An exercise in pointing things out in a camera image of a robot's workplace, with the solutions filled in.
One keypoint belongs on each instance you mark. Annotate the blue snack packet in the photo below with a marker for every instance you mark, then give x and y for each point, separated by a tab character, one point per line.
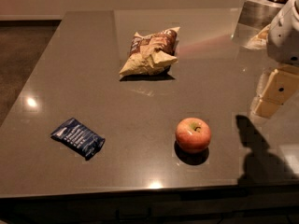
79	138

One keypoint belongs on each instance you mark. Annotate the brown chip bag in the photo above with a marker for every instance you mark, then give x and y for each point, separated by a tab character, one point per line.
151	54

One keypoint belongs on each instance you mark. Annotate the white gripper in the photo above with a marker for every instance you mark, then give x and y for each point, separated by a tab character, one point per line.
284	37

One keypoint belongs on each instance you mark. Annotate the red apple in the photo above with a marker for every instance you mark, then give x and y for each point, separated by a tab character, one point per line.
193	135

